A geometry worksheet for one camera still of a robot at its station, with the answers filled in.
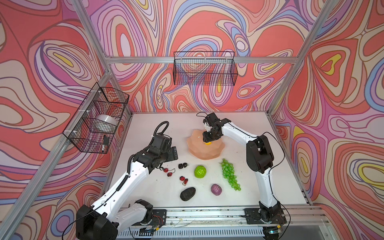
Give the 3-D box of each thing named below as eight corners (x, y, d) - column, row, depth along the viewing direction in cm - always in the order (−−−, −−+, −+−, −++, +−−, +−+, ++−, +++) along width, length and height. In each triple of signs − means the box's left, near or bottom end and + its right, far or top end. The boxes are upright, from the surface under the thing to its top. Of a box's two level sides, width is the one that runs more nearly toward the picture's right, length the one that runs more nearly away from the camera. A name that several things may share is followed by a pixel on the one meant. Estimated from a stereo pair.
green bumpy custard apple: (192, 174, 89) (192, 169, 84) (199, 167, 92) (200, 162, 87) (200, 181, 86) (200, 177, 82) (206, 173, 89) (207, 169, 84)
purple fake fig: (211, 195, 82) (212, 193, 78) (210, 186, 85) (211, 183, 81) (220, 195, 82) (222, 193, 78) (219, 186, 85) (221, 183, 81)
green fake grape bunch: (228, 192, 82) (230, 190, 79) (219, 162, 94) (220, 159, 90) (239, 190, 83) (241, 187, 80) (229, 160, 95) (230, 157, 91)
